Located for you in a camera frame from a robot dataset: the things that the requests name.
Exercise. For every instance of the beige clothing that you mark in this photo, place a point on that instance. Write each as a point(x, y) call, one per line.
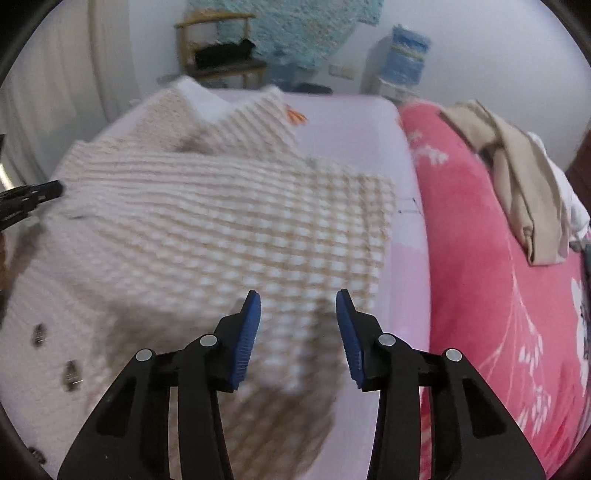
point(521, 184)

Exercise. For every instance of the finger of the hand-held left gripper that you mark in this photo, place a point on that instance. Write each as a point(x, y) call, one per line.
point(32, 196)

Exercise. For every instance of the pink floral blanket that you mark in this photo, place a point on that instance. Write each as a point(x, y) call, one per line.
point(475, 277)

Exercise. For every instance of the blue water dispenser bottle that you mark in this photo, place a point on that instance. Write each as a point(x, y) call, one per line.
point(408, 53)

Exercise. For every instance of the teal floral hanging cloth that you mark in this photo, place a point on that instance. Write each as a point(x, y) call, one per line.
point(295, 27)

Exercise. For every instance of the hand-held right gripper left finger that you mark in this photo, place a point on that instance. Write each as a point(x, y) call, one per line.
point(244, 341)

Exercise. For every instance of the black bag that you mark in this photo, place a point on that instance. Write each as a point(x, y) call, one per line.
point(221, 53)

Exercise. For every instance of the brown wooden door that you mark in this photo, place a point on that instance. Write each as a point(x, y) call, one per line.
point(582, 161)

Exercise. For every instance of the wooden chair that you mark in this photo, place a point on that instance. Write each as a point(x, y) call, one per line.
point(184, 41)

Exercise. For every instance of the beige white houndstooth coat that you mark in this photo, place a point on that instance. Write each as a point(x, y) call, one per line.
point(184, 221)

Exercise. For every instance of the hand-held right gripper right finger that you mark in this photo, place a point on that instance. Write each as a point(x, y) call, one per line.
point(351, 341)

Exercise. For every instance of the white curtain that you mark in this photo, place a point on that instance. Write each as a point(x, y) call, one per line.
point(60, 78)

